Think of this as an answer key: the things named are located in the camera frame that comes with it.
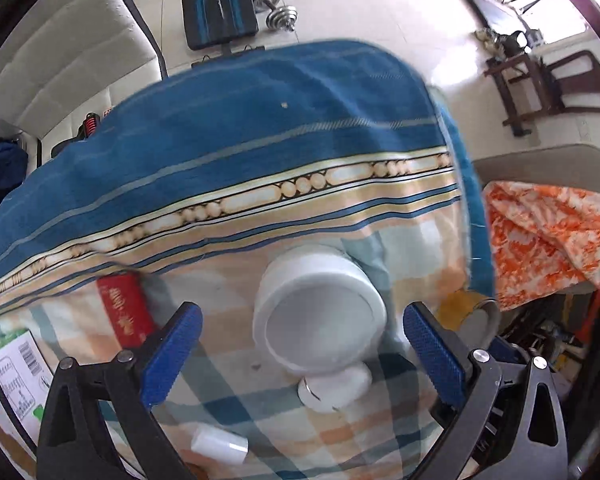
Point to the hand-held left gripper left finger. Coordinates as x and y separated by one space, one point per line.
172 350

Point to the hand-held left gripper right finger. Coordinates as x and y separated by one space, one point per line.
432 347

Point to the large white plastic jar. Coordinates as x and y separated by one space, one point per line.
320 307

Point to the red rectangular box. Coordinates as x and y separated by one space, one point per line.
125 315

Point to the small white round jar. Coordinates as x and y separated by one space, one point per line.
336 385

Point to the small white tube bottle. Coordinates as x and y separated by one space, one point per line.
219 443

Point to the orange white floral cloth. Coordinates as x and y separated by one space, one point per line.
545 235

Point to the white green cardboard box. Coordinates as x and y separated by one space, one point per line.
15 380

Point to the blue striped plaid tablecloth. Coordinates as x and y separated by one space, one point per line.
220 170

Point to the red black hand grip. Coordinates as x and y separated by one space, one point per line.
91 124

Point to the dark blue bag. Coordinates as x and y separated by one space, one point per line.
0 175

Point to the dark wooden folding chair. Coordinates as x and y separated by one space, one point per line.
550 85

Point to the cream leather sofa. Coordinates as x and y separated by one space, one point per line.
55 45

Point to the black blue weight bench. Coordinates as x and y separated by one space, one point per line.
219 2

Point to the chrome dumbbell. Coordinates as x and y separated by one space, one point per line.
276 8

